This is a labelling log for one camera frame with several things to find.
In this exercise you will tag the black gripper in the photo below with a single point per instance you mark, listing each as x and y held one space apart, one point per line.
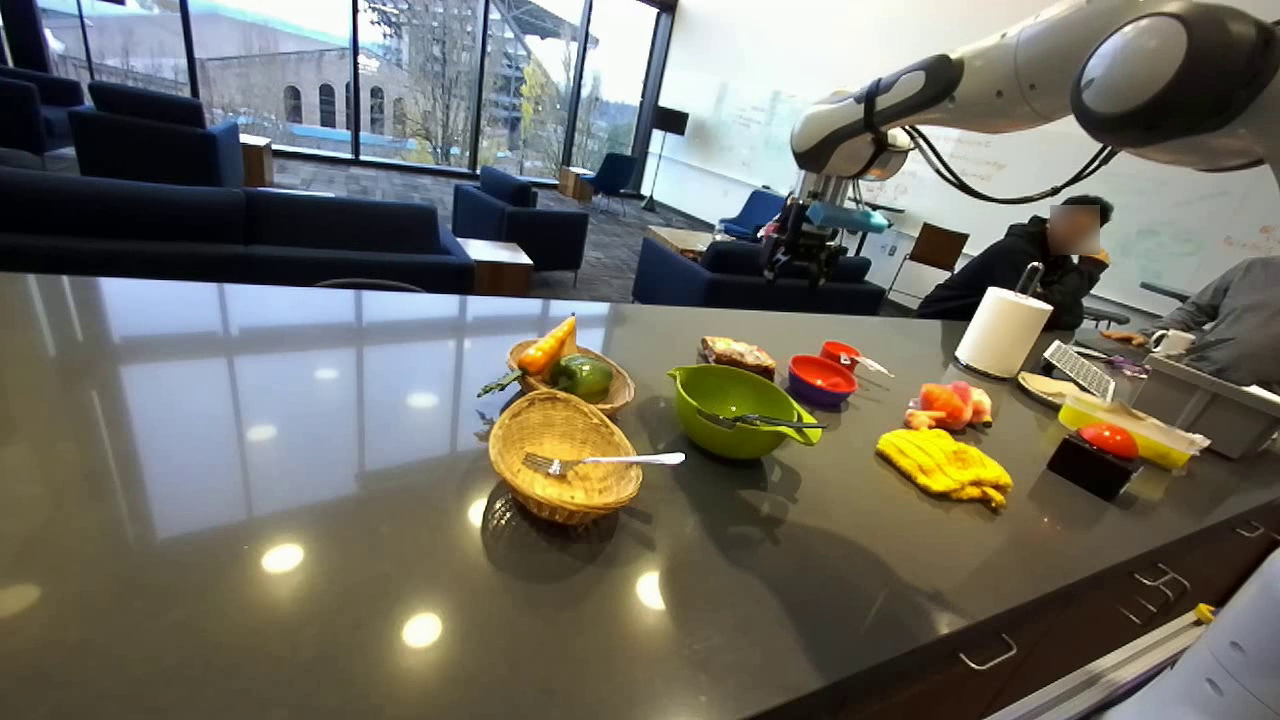
811 222

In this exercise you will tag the brown bread piece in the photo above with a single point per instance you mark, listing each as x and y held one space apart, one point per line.
738 353

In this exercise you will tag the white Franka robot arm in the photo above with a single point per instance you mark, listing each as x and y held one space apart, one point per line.
1066 74

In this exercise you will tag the red bowl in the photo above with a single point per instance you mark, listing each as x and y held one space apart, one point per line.
821 380

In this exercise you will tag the green plastic bowl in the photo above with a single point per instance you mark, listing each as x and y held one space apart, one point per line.
726 411

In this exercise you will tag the bright blue chair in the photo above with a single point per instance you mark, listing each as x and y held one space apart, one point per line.
752 209

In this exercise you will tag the dark blue low sofa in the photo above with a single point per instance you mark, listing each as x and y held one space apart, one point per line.
722 279

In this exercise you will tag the low wooden coffee table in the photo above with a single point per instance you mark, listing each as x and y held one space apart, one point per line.
682 236

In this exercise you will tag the wooden chair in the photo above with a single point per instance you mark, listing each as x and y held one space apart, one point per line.
934 254

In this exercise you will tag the green plastic utensil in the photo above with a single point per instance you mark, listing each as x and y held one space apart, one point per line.
783 425

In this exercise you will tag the black speaker on stand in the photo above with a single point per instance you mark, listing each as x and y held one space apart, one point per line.
668 122

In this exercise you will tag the pink orange plush toy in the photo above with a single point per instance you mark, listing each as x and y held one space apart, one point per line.
950 404

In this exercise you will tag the small dark blue chair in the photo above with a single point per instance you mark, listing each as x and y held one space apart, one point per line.
616 171

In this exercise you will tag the person in black jacket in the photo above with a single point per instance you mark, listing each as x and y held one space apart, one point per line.
1013 275

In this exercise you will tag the white paper towel roll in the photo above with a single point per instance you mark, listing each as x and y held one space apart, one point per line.
1003 334

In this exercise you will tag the small wicker basket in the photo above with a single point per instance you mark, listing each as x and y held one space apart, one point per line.
616 389

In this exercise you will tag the wooden box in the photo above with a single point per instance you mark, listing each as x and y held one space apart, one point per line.
579 183
258 158

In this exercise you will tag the green toy fruit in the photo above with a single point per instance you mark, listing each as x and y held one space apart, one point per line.
586 379

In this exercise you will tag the yellow knitted cloth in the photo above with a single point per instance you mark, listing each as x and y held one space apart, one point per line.
946 467

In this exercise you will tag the orange toy carrot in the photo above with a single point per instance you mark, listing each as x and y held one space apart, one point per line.
545 349

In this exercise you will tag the metal spoon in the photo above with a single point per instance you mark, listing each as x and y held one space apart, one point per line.
614 456

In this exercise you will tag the white plate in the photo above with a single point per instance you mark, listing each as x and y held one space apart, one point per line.
1044 389

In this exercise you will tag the dark blue armchair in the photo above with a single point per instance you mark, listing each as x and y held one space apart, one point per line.
527 218

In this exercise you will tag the white top side table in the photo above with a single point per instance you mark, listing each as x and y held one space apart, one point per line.
498 254

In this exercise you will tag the large wicker basket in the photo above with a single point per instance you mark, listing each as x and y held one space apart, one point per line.
565 460

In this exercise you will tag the black block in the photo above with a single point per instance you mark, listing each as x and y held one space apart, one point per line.
1087 470

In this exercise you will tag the red toy ball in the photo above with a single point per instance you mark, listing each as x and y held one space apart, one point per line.
1111 442

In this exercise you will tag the yellow clear plastic container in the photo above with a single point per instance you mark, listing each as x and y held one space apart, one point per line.
1163 438

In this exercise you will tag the grey plastic bin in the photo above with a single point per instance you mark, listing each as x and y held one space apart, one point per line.
1204 404

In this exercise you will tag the person in grey shirt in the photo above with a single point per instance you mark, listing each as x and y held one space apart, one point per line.
1240 323

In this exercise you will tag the white rod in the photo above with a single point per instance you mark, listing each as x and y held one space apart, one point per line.
1123 658

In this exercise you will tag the white paper sheets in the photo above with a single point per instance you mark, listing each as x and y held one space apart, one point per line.
1222 661

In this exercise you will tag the long dark blue sofa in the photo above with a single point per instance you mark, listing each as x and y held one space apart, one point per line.
227 226

